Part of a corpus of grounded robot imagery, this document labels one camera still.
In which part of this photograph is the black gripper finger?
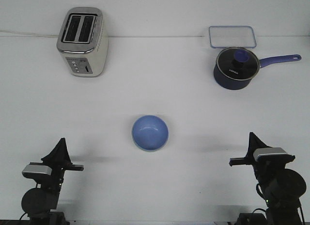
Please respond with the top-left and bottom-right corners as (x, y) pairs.
(245, 132), (270, 159)
(41, 138), (72, 164)

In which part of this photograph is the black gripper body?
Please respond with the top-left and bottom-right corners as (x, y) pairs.
(229, 154), (295, 184)
(34, 163), (84, 193)

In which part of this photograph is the blue bowl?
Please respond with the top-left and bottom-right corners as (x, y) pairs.
(131, 115), (169, 151)

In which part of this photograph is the green bowl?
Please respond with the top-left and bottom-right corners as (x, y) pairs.
(140, 148), (161, 153)

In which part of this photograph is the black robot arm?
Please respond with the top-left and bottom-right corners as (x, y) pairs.
(229, 132), (307, 225)
(21, 138), (84, 225)

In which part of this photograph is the glass pot lid blue knob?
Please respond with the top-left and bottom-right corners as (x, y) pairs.
(216, 47), (259, 80)

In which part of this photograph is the clear blue-rimmed container lid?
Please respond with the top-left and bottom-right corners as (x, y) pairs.
(208, 26), (257, 48)

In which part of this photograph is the silver two-slot toaster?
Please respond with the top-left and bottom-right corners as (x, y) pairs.
(56, 7), (109, 78)

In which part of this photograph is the blue saucepan with handle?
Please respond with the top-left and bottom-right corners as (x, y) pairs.
(214, 54), (302, 90)

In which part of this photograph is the white toaster power cord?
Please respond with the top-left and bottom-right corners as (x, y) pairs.
(0, 29), (60, 38)

